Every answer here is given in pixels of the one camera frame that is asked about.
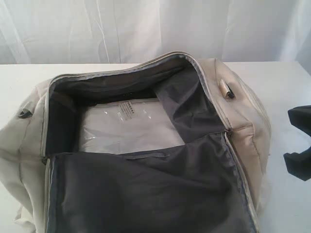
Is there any clear plastic-wrapped white package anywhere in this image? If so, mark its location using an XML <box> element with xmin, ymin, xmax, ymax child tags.
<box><xmin>79</xmin><ymin>98</ymin><xmax>185</xmax><ymax>154</ymax></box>

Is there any beige duffel bag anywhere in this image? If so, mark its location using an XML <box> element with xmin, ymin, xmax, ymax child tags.
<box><xmin>0</xmin><ymin>52</ymin><xmax>271</xmax><ymax>233</ymax></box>

